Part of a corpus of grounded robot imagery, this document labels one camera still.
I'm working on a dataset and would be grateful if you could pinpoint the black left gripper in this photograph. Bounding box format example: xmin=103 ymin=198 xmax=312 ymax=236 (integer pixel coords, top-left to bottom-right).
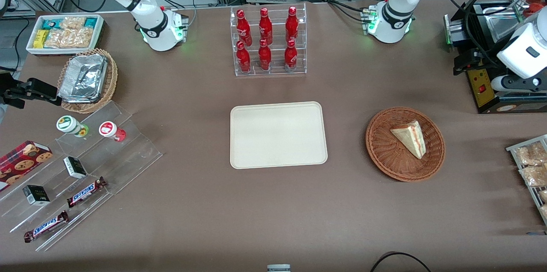
xmin=454 ymin=48 xmax=503 ymax=77

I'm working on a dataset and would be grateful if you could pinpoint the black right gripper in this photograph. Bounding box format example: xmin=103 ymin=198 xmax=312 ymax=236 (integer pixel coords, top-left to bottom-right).
xmin=0 ymin=76 xmax=62 ymax=105

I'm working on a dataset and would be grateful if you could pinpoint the triangle sandwich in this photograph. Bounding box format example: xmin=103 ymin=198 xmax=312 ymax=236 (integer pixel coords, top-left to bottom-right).
xmin=390 ymin=120 xmax=425 ymax=160

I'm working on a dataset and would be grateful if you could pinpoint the light tan wicker basket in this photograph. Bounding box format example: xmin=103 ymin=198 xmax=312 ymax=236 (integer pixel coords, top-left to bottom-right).
xmin=57 ymin=48 xmax=118 ymax=114

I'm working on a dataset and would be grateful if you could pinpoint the tray of snack bags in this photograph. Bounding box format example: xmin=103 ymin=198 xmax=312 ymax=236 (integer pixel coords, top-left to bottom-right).
xmin=506 ymin=134 xmax=547 ymax=226

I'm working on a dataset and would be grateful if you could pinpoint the brown round wicker basket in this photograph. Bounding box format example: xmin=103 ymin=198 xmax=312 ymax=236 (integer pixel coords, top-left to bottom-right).
xmin=365 ymin=107 xmax=446 ymax=182

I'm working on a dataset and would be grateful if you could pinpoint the cream plastic tray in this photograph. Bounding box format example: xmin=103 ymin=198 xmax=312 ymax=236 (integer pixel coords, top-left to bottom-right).
xmin=230 ymin=101 xmax=328 ymax=170

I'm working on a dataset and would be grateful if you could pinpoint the black countertop appliance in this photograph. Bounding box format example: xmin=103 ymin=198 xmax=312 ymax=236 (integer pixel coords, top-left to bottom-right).
xmin=444 ymin=0 xmax=547 ymax=114

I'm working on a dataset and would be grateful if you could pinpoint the green lid yogurt cup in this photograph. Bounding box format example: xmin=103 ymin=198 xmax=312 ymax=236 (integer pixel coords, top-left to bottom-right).
xmin=56 ymin=115 xmax=89 ymax=137

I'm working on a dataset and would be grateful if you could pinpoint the stack of foil trays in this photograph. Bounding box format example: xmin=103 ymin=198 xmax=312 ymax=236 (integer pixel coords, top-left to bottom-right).
xmin=59 ymin=54 xmax=108 ymax=103

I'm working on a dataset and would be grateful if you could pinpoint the yellow snack packet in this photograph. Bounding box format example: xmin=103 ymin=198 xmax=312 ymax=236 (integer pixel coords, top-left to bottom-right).
xmin=33 ymin=29 xmax=50 ymax=50

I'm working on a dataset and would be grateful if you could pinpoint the clear bag of crackers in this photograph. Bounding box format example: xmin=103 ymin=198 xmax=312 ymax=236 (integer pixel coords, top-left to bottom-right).
xmin=60 ymin=16 xmax=86 ymax=30
xmin=44 ymin=28 xmax=95 ymax=49

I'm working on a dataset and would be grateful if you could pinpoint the red tartan cookie box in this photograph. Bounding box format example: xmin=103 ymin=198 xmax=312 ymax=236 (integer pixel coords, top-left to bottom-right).
xmin=0 ymin=140 xmax=53 ymax=192

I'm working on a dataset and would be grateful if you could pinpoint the red lid yogurt cup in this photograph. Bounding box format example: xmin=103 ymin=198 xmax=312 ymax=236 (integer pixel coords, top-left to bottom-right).
xmin=99 ymin=121 xmax=127 ymax=143

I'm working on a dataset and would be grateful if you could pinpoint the white rectangular snack container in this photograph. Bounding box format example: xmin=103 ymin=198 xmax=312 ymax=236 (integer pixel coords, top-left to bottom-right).
xmin=26 ymin=14 xmax=106 ymax=56

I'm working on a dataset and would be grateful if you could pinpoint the small black carton box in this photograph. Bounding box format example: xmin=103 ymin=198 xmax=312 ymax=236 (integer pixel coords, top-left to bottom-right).
xmin=22 ymin=185 xmax=51 ymax=207
xmin=63 ymin=156 xmax=88 ymax=179

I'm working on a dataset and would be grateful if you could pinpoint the clear acrylic tiered stand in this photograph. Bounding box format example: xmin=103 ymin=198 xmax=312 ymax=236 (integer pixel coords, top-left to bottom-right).
xmin=0 ymin=101 xmax=163 ymax=252

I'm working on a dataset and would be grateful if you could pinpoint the snickers chocolate bar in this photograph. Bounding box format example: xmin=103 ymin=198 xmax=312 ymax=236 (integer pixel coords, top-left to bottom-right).
xmin=67 ymin=176 xmax=107 ymax=208
xmin=24 ymin=211 xmax=69 ymax=243

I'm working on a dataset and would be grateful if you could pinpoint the red cola bottle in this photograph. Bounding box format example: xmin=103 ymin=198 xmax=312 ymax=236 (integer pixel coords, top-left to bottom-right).
xmin=285 ymin=6 xmax=299 ymax=43
xmin=284 ymin=39 xmax=298 ymax=72
xmin=236 ymin=9 xmax=253 ymax=46
xmin=258 ymin=39 xmax=272 ymax=71
xmin=259 ymin=7 xmax=273 ymax=44
xmin=236 ymin=41 xmax=251 ymax=73

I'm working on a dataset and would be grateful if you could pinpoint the clear acrylic bottle rack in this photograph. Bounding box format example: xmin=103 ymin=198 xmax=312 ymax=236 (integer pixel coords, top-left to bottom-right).
xmin=230 ymin=3 xmax=307 ymax=77

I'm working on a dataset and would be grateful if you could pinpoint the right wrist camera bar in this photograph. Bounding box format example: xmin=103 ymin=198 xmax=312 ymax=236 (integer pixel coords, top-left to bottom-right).
xmin=0 ymin=90 xmax=27 ymax=109

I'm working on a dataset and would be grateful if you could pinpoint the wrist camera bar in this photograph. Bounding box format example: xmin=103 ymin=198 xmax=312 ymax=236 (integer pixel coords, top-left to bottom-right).
xmin=491 ymin=74 xmax=547 ymax=94
xmin=0 ymin=90 xmax=27 ymax=109

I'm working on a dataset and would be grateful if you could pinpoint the thick black cable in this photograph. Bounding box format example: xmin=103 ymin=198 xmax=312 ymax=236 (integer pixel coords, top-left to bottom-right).
xmin=440 ymin=0 xmax=532 ymax=67

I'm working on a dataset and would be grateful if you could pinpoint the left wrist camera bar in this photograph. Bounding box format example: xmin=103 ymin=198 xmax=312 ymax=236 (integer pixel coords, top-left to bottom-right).
xmin=491 ymin=74 xmax=547 ymax=94

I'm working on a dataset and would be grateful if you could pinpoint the thin black cable loop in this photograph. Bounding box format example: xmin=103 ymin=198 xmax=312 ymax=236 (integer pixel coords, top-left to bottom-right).
xmin=369 ymin=251 xmax=433 ymax=272

